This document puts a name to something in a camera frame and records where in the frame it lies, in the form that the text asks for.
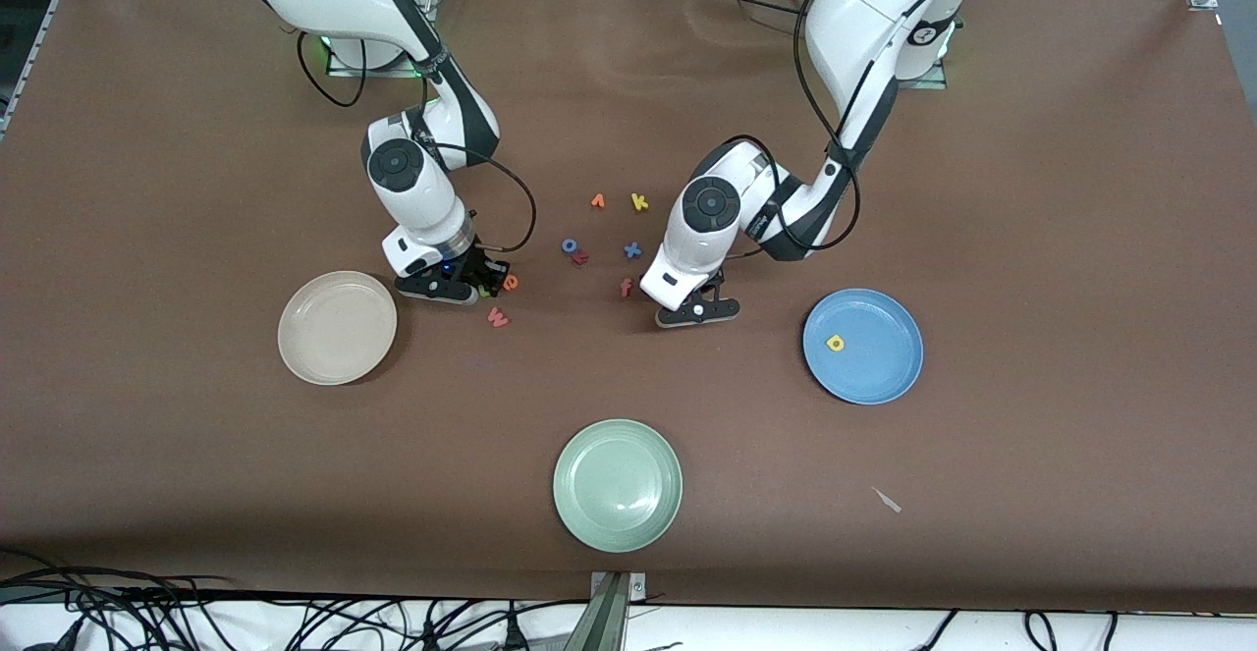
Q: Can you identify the brown table cover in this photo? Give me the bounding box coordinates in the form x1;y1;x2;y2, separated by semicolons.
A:
0;0;1257;613

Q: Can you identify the blue plate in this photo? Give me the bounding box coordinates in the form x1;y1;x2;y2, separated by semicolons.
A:
802;288;925;406

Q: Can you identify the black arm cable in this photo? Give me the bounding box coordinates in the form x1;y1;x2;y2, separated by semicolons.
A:
298;32;538;251
722;0;983;261

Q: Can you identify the black cable bundle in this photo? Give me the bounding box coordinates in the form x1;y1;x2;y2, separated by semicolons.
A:
0;548;590;651

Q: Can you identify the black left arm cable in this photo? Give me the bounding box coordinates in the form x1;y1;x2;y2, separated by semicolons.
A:
722;0;983;261

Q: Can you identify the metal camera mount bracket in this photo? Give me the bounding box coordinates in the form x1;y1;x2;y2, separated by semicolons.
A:
565;570;649;651

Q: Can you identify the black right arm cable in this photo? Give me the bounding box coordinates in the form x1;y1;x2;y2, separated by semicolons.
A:
298;32;538;251

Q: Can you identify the green plate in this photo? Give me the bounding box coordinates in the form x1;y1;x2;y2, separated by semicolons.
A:
552;418;683;554

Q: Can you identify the beige plate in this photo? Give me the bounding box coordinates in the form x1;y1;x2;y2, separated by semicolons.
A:
277;270;399;387

